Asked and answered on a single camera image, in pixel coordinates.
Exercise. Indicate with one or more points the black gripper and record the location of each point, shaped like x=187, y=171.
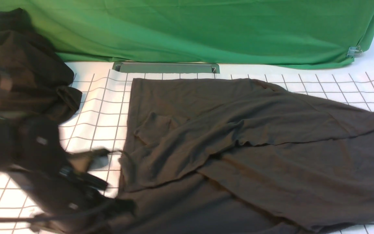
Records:
x=69, y=196

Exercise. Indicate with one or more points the gray long sleeve shirt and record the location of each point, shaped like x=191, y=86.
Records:
x=210, y=156

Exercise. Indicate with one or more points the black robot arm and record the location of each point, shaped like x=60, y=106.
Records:
x=16, y=138

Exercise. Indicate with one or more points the white grid mat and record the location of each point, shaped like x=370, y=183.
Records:
x=102, y=122

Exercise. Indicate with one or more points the black crumpled garment pile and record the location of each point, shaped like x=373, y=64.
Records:
x=34, y=80

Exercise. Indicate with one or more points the gray metal tray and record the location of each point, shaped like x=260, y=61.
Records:
x=158, y=67

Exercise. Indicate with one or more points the green backdrop cloth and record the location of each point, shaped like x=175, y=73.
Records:
x=298, y=34

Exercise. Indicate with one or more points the silver binder clip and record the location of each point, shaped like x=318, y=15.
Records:
x=354, y=51

